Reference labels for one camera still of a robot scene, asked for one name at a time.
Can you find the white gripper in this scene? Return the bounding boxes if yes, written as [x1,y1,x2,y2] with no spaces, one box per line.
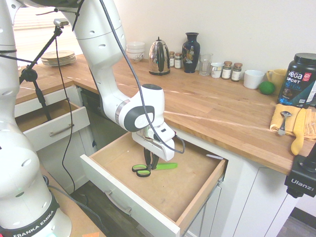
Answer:
[131,132,176,171]

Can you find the green black scissors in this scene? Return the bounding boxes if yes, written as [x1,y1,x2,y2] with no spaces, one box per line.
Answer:
[131,162,178,179]

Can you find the large wooden drawer white front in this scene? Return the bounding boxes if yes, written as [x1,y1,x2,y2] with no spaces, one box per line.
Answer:
[80,122,229,237]

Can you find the small wooden drawer white front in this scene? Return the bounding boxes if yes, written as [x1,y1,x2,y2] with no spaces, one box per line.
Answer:
[14,97,91,152]

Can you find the black dishwasher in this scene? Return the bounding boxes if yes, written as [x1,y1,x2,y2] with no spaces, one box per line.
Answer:
[80,88,129,150]

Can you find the stainless steel kettle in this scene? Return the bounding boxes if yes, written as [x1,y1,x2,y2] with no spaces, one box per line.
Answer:
[148,36,171,76]

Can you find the white kitchen cabinet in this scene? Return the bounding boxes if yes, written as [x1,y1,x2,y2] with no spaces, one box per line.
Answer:
[14,85,301,237]

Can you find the clear glass tumbler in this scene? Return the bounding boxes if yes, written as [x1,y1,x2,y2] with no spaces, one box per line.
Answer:
[198,53,214,77]

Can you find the dark blue floral vase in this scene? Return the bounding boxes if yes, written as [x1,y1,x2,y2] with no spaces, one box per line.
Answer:
[182,32,199,74]

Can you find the stacked white bowls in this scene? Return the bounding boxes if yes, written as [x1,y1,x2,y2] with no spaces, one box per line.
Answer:
[125,41,146,62]

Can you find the small white printed mug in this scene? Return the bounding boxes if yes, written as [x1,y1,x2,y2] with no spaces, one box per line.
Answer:
[210,62,225,79]

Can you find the spice jar gold lid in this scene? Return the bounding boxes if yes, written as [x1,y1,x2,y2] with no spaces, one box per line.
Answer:
[221,61,233,80]
[231,62,243,82]

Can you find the plain white cup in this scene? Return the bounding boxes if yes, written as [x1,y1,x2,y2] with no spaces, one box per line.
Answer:
[243,70,266,89]

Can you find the stack of beige plates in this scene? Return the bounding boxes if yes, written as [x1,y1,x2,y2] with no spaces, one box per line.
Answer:
[40,50,78,67]

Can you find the green lime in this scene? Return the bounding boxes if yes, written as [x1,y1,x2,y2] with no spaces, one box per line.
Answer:
[258,81,276,95]

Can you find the metal spoon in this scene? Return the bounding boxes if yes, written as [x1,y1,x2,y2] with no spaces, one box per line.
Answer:
[278,111,293,136]

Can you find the black tripod stand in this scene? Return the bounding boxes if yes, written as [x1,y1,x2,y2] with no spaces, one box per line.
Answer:
[19,26,65,121]

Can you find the yellow banana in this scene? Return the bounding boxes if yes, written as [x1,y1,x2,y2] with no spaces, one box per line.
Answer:
[290,108,307,156]

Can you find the yellow mug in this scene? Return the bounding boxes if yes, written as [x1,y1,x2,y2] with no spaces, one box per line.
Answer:
[266,69,288,93]

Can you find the yellow folded cloth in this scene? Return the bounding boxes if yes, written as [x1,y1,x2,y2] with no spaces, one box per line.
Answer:
[269,103,316,142]

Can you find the black Vega protein tub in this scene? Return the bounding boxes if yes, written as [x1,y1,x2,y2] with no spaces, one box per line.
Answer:
[277,52,316,110]

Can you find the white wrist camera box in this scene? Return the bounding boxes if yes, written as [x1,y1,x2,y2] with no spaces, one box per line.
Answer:
[147,122,177,149]

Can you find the large drawer metal handle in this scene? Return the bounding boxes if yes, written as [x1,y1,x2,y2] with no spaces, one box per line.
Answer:
[104,190,132,216]

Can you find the gray cable on floor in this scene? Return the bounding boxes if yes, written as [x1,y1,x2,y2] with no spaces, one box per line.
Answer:
[41,174,109,237]

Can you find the small drawer metal handle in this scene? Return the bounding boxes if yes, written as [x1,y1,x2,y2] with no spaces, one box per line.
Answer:
[49,124,75,137]

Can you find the gray robot arm cable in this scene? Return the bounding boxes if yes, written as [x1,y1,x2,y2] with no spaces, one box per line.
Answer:
[99,0,186,154]

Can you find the thin black hanging cable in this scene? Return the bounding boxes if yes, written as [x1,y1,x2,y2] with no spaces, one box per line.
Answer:
[54,34,76,196]

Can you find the black Ulanzi camera mount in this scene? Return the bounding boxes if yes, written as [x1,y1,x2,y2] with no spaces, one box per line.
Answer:
[284,145,316,198]

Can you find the silver camera on stand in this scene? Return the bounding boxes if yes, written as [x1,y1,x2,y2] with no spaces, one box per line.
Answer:
[53,18,70,28]

